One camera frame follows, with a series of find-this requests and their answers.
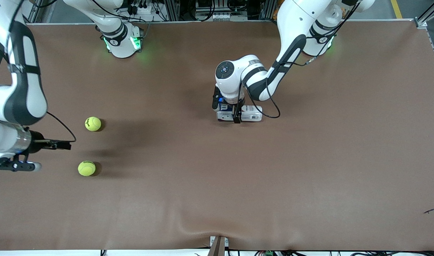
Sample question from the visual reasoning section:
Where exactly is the Wilson tennis ball can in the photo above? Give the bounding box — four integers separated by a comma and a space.
217, 103, 263, 122

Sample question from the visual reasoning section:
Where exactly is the yellow tennis ball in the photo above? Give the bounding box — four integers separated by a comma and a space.
78, 161, 96, 177
85, 117, 102, 132

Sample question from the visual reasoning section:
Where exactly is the brown table mat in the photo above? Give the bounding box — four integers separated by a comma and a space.
0, 20, 434, 251

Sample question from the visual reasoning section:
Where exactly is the white power strip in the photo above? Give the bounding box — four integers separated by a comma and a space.
126, 0, 151, 17

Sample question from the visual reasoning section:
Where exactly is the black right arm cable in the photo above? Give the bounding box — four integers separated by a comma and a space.
46, 111, 77, 143

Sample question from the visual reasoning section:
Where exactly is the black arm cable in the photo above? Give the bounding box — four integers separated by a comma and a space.
238, 0, 361, 119
46, 111, 77, 143

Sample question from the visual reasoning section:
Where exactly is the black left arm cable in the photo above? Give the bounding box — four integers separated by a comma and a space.
238, 0, 361, 119

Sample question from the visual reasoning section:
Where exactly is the aluminium frame post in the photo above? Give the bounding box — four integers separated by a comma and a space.
164, 0, 180, 21
260, 0, 274, 20

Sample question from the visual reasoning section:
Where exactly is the grey metal bracket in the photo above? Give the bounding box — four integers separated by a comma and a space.
209, 235, 229, 256

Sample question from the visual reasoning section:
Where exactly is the aluminium frame strut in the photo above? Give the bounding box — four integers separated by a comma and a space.
414, 0, 434, 29

